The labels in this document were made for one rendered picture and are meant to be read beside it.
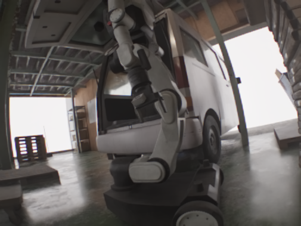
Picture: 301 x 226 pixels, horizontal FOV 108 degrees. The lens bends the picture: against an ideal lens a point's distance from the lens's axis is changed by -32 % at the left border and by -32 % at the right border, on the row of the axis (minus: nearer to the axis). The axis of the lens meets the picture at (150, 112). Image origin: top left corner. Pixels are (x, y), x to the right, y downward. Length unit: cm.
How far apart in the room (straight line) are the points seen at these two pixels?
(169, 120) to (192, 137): 55
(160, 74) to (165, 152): 40
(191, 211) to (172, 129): 38
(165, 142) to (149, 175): 18
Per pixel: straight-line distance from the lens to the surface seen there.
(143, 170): 83
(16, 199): 114
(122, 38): 76
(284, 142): 197
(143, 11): 104
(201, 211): 61
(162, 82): 81
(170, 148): 79
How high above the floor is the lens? 50
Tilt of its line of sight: 6 degrees up
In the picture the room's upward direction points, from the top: 10 degrees counter-clockwise
